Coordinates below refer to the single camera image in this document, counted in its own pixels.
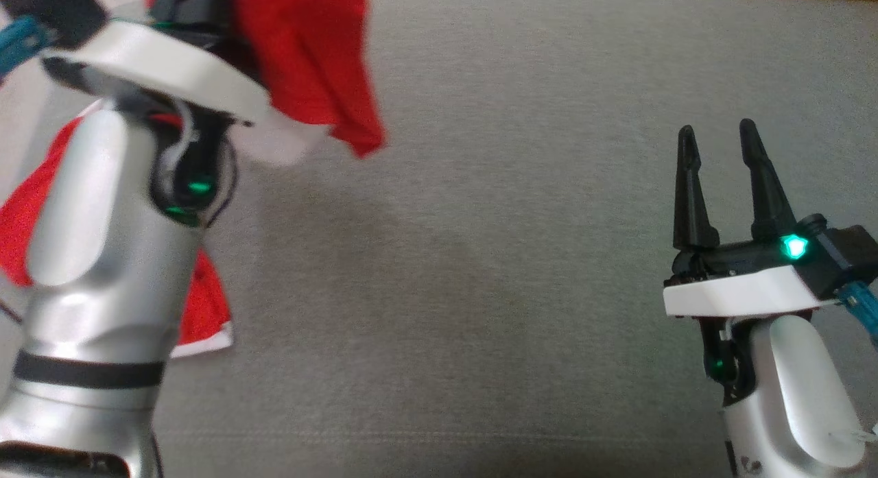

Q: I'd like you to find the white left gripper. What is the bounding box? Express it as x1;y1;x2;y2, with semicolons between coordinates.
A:
41;0;272;126

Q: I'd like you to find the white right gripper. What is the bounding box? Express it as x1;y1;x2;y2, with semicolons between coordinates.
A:
663;119;841;319

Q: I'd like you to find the red white baseball jersey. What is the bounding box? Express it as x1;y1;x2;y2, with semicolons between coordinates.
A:
110;0;388;167

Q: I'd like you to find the red mesh shorts white trim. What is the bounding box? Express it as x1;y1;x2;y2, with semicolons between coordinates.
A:
0;115;234;359

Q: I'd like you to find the grey fabric sofa seat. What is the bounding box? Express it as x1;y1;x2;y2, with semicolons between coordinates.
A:
0;0;878;478

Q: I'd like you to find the teal left cable connector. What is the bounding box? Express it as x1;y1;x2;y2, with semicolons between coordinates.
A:
0;15;50;82

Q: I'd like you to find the teal cable connector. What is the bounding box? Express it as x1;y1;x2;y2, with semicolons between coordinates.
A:
0;15;50;82
840;283;878;345

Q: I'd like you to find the teal right cable connector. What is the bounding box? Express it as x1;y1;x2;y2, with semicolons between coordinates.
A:
840;283;878;345

